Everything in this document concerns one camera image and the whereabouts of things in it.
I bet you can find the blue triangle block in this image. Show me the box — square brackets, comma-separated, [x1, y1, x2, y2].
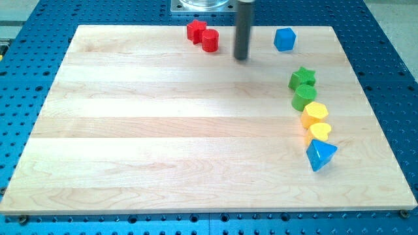
[306, 140, 338, 172]

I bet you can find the red cylinder block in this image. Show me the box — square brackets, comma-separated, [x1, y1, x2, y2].
[202, 29, 219, 52]

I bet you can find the green star block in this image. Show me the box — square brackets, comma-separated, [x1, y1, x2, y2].
[288, 67, 316, 91]

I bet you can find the yellow heart block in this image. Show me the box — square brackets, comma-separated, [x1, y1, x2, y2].
[304, 123, 332, 146]

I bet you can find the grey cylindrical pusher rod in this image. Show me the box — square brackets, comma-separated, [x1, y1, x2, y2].
[234, 0, 255, 61]

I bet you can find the green cylinder block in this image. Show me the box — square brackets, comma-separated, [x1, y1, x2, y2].
[291, 84, 317, 111]

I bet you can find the light wooden board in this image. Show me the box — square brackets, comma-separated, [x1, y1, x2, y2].
[1, 25, 417, 215]

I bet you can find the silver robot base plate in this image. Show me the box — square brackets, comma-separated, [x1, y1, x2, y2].
[169, 0, 236, 13]

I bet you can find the blue perforated metal table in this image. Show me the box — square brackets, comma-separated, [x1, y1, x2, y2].
[1, 1, 417, 234]

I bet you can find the red star block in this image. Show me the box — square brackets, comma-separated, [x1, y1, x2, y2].
[186, 20, 207, 44]

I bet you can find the yellow hexagon block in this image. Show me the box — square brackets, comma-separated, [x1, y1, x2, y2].
[300, 101, 329, 129]

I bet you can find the blue cube block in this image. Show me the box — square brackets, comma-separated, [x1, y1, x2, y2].
[274, 27, 297, 52]

